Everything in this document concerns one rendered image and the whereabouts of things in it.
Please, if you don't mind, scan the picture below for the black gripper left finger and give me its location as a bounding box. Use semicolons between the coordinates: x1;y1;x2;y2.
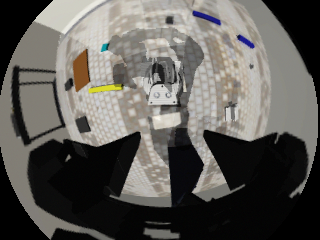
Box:
63;132;141;197

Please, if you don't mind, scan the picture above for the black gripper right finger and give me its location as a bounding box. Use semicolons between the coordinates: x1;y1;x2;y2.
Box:
203;129;277;191

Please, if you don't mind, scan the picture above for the orange-brown flat plate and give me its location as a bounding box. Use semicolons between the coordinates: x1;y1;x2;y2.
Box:
72;49;91;92

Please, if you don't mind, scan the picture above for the small cyan block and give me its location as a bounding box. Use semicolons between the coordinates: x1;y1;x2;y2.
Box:
101;43;109;52

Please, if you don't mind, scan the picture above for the blue rectangular bar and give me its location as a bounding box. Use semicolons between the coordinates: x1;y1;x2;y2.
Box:
237;35;255;49
192;11;221;25

